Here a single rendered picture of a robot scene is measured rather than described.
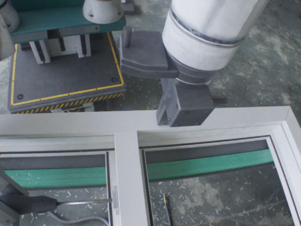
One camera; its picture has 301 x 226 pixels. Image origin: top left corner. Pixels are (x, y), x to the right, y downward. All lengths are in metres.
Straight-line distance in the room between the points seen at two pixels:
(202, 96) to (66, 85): 1.03
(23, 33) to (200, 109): 0.85
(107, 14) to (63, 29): 0.20
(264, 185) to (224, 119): 1.26
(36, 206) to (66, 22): 0.77
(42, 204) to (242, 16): 0.36
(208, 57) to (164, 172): 0.29
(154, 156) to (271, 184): 1.36
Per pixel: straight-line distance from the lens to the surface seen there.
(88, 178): 0.42
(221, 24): 0.18
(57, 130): 0.39
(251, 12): 0.19
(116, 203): 0.35
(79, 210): 1.30
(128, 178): 0.35
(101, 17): 0.92
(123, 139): 0.37
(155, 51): 0.23
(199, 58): 0.20
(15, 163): 0.49
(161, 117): 0.36
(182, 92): 0.25
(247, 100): 1.93
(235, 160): 0.51
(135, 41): 0.24
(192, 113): 0.25
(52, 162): 0.46
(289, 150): 0.57
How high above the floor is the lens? 1.28
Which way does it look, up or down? 57 degrees down
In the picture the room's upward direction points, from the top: 21 degrees clockwise
